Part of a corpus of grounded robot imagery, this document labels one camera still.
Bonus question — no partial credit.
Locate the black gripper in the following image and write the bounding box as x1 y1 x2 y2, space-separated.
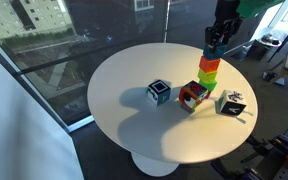
205 15 244 54

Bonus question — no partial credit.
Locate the blue plastic cube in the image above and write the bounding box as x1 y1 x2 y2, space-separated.
202 43 228 62

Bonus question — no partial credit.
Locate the orange plastic cube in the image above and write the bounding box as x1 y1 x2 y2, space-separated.
198 55 222 74

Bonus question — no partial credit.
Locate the lime yellow plastic cube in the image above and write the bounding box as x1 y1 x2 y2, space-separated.
197 68 219 84

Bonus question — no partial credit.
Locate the green plastic cube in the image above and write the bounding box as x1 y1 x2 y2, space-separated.
199 79 218 93

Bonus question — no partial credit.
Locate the magenta plastic cube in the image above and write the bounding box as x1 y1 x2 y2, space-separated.
202 89 214 102

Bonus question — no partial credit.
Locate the colourful soft cube with dog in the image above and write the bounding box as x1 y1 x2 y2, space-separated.
178 80 209 113

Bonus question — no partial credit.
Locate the white black soft zebra cube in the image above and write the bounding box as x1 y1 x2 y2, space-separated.
217 89 248 117

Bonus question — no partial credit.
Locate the blue soft cube with numbers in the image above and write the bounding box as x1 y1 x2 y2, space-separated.
146 78 172 107

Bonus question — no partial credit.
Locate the small side table with items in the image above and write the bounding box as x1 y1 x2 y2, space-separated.
250 32 284 61

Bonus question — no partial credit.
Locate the small dark floor item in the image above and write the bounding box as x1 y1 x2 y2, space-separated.
262 70 279 83

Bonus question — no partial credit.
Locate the small blue floor item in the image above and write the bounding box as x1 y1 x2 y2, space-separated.
273 77 286 87

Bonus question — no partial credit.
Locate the blue black equipment with clamps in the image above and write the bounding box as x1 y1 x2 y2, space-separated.
211 123 288 180

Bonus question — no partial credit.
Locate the dark window frame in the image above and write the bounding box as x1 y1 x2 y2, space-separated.
0 0 172 133

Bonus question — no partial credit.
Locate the white table pedestal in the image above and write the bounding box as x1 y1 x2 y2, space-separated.
130 151 181 178

